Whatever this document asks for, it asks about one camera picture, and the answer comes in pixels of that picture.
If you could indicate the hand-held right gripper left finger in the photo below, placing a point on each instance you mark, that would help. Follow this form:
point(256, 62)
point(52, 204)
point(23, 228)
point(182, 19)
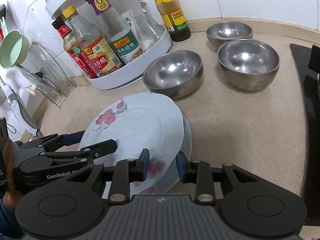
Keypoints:
point(145, 165)

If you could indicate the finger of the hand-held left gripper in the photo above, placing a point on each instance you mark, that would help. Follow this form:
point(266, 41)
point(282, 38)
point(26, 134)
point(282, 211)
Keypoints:
point(100, 147)
point(72, 138)

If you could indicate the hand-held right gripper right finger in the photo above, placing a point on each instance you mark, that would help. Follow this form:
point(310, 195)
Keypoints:
point(181, 167)

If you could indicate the large white floral plate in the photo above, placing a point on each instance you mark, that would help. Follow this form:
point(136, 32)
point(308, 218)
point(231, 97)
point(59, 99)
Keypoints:
point(188, 135)

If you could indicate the small white floral plate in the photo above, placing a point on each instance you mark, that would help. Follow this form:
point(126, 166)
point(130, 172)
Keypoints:
point(140, 125)

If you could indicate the stainless steel bowl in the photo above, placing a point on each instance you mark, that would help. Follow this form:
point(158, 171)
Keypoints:
point(247, 60)
point(228, 31)
point(172, 70)

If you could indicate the person's left forearm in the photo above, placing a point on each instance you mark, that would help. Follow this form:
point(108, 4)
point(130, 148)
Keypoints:
point(5, 220)

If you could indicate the person's left hand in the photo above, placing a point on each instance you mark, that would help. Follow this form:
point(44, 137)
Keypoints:
point(11, 170)

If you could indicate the white grey kitchen utensil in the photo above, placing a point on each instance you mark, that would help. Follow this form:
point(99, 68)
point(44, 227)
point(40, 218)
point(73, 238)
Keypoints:
point(15, 107)

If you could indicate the glass lid with beige knob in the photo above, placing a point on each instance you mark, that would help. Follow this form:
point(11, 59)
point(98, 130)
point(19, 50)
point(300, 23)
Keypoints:
point(30, 80)

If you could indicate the red label sauce bottle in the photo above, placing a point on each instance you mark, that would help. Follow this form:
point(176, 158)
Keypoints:
point(80, 62)

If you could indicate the white two-tier spice rack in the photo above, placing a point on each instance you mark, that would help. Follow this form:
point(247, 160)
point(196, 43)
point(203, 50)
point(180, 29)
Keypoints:
point(130, 76)

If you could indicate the domed glass lid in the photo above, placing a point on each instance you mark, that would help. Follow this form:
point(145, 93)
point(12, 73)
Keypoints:
point(50, 62)

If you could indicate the yellow cap vinegar bottle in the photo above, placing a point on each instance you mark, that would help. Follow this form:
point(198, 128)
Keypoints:
point(100, 57)

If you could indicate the green plastic saucepan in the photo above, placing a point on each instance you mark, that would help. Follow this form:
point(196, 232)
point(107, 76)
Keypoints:
point(12, 50)

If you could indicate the purple label sauce bottle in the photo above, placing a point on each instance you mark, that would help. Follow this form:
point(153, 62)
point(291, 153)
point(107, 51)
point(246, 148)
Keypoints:
point(112, 22)

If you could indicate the clear plastic bag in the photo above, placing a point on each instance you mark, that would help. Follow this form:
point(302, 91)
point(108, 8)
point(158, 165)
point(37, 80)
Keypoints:
point(147, 22)

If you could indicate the black gas stove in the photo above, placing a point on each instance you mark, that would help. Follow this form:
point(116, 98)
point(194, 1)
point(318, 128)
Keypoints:
point(312, 130)

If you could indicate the yellow green label sauce bottle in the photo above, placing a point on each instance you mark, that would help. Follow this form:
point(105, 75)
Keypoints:
point(172, 12)

